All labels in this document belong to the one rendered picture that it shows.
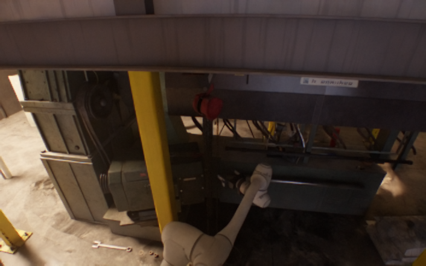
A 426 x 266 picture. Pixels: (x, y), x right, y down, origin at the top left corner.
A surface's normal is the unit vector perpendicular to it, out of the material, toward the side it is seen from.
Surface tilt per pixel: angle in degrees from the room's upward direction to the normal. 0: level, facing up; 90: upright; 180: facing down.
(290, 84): 78
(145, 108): 90
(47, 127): 90
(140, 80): 90
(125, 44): 90
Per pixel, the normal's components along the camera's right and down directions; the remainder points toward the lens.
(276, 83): -0.14, 0.30
